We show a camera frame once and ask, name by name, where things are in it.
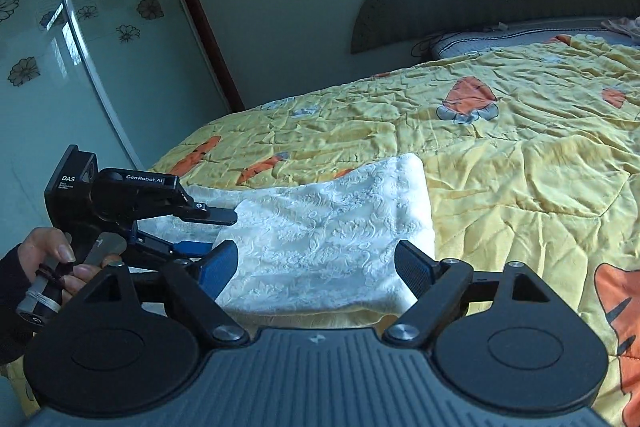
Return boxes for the pink cloth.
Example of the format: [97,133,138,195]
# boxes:
[599,14,640,46]

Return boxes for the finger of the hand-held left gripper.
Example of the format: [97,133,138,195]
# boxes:
[172,199,239,227]
[134,228,217,259]

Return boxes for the brown wooden frame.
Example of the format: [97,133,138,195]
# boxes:
[152,0,247,112]

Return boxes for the white embossed pants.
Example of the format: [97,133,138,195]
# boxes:
[186,153,436,317]

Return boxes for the grey pillow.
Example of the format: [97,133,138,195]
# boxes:
[412,14,640,60]

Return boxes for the flower print wardrobe door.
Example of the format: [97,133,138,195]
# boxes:
[0,0,167,258]

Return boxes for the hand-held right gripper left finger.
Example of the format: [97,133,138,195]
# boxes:
[92,239,252,349]

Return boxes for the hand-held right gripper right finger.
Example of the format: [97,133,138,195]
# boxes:
[382,239,547,349]

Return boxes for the yellow printed blanket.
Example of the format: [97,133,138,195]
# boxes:
[10,32,640,424]

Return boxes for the person's left hand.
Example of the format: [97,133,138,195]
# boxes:
[17,227,120,297]

